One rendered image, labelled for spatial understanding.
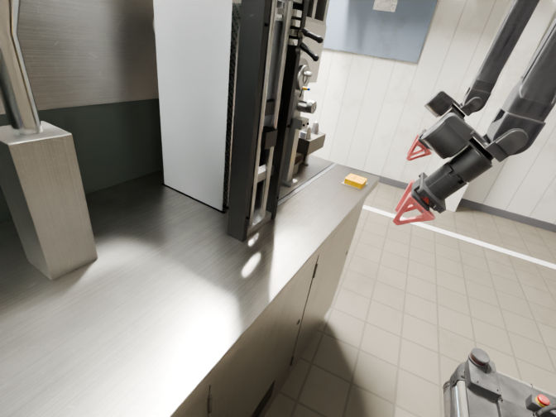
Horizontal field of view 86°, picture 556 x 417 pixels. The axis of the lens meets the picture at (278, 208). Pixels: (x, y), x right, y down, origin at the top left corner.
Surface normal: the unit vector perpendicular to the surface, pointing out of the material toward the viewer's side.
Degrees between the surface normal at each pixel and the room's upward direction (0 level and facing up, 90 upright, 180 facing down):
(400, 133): 90
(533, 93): 77
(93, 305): 0
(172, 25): 90
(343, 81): 90
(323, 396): 0
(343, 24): 90
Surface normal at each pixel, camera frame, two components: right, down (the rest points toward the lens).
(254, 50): -0.52, 0.37
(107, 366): 0.14, -0.86
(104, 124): 0.85, 0.36
